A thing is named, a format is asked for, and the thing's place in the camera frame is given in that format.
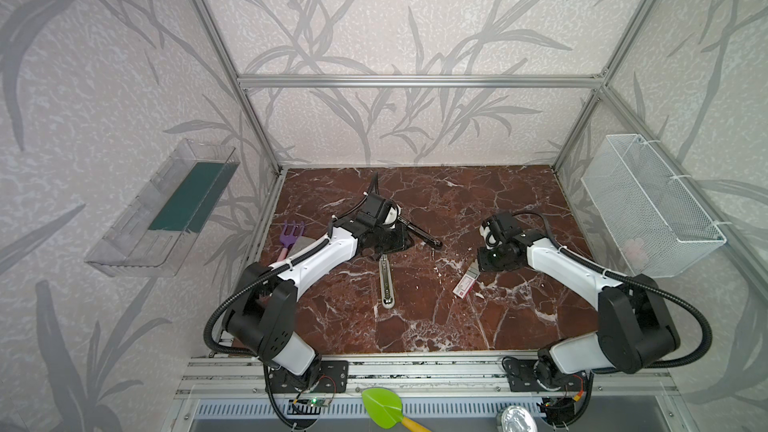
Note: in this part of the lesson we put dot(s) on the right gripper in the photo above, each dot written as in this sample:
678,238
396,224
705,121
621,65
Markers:
496,258

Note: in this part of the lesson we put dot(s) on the red white staple box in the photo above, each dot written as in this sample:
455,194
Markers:
466,283

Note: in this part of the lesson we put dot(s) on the clear plastic wall bin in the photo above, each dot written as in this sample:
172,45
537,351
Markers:
159,227

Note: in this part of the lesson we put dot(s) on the silver foil roll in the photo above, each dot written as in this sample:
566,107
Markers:
515,419

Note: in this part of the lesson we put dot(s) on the white black stapler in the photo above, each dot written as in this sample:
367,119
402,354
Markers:
386,282

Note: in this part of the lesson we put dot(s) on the green plastic scoop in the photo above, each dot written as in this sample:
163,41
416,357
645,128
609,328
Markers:
385,409

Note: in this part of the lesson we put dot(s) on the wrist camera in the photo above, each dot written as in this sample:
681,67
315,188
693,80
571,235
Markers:
488,236
392,216

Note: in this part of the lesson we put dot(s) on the pink object in basket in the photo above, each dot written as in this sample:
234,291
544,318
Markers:
635,252

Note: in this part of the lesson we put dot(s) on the white wire mesh basket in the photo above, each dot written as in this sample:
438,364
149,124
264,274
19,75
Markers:
638,195

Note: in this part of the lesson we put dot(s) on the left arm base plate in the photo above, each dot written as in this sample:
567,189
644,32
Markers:
306,377

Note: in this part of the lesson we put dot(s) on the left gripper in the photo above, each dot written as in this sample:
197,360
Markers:
395,234

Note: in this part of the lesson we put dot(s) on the purple plastic tool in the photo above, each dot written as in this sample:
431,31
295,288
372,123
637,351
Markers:
290,233

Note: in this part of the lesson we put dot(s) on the aluminium front rail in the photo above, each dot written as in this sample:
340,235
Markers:
449,374

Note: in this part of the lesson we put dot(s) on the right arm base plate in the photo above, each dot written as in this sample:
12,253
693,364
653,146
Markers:
539,376

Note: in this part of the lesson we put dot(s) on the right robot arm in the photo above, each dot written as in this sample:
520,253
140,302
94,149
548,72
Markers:
635,328

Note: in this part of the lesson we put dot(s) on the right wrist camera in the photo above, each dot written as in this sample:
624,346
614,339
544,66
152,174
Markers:
488,236

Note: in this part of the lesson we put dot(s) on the grey pad under tool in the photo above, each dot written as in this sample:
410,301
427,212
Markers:
300,245

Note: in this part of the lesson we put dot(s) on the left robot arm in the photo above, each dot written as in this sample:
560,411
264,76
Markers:
259,319

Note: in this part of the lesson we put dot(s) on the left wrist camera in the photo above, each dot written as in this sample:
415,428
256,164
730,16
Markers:
392,216

